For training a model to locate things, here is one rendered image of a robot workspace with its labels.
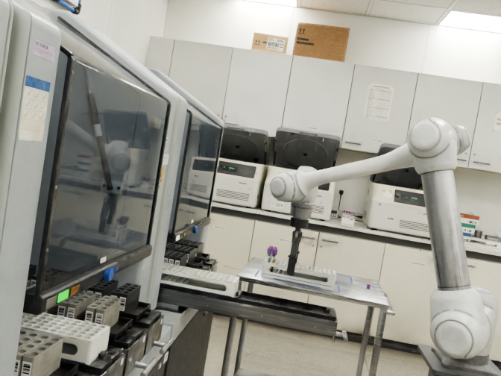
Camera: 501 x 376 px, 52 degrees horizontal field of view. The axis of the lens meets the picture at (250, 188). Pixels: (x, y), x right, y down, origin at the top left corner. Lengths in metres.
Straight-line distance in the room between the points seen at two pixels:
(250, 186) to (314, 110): 0.86
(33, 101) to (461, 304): 1.32
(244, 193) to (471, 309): 2.65
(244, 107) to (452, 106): 1.69
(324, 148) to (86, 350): 3.41
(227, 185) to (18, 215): 3.30
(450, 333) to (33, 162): 1.26
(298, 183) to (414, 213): 2.31
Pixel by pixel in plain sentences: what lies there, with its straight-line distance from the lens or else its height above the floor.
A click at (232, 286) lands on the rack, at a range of 1.76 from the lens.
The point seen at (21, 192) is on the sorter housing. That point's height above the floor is 1.17.
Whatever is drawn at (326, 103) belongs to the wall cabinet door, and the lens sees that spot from 4.36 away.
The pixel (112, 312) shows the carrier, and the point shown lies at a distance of 1.32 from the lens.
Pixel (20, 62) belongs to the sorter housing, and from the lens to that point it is 0.82.
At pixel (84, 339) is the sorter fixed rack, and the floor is 0.86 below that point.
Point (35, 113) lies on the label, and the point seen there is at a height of 1.30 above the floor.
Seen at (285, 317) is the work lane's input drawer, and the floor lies 0.79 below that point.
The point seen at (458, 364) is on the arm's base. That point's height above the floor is 0.72.
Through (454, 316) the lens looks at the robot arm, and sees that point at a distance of 1.68.
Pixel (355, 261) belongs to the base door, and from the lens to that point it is 4.11.
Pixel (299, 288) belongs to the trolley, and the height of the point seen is 0.82.
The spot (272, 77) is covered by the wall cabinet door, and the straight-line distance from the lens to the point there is 4.40.
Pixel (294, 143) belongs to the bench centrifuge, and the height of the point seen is 1.48.
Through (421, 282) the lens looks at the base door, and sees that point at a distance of 4.21.
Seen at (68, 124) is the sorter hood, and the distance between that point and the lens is 0.93.
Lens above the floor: 1.28
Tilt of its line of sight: 3 degrees down
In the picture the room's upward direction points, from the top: 9 degrees clockwise
